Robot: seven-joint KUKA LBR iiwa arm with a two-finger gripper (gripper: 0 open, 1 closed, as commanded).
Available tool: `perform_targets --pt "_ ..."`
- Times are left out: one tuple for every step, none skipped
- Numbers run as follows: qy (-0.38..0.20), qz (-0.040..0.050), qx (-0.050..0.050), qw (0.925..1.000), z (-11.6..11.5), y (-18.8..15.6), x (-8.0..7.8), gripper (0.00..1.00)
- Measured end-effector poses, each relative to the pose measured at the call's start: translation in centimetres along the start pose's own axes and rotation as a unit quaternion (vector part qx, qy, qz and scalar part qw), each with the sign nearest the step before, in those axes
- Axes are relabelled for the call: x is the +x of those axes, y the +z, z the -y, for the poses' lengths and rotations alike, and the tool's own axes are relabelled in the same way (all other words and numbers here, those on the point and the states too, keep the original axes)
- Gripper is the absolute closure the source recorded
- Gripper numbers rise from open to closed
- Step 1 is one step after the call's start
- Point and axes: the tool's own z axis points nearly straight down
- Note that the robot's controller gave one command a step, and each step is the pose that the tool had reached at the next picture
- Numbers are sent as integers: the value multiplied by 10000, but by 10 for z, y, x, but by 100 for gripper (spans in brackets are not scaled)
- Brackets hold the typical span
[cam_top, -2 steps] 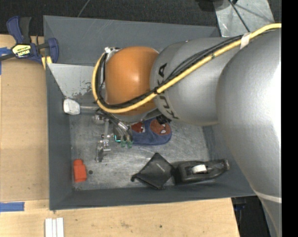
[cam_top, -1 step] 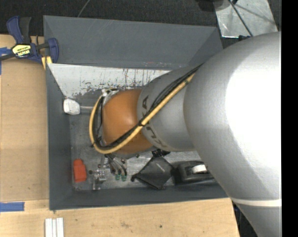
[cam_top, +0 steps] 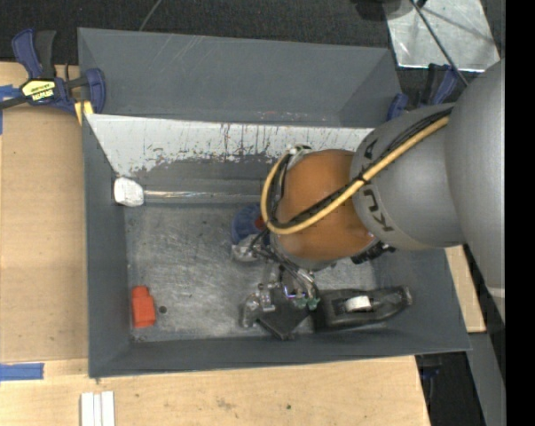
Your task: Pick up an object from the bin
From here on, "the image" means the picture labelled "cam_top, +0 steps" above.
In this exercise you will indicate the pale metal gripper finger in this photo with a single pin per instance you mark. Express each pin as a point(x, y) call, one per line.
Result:
point(250, 311)
point(267, 292)

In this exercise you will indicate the clear plastic piece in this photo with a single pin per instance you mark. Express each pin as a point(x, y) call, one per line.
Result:
point(244, 253)

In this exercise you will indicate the blue round toy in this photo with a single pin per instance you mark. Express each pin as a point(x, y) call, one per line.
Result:
point(245, 224)

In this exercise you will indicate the black tape dispenser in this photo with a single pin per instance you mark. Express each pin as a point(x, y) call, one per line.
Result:
point(360, 309)

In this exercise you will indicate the grey metal bin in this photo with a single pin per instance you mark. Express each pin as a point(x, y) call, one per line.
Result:
point(183, 260)

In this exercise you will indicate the orange-red small block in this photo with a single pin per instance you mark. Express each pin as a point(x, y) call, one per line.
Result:
point(143, 309)

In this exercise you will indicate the white lump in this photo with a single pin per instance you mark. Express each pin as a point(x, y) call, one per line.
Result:
point(128, 191)

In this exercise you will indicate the brown cardboard board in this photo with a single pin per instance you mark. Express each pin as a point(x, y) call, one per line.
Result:
point(41, 238)

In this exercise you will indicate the black cylinder on white bracket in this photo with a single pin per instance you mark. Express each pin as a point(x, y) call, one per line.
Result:
point(373, 253)

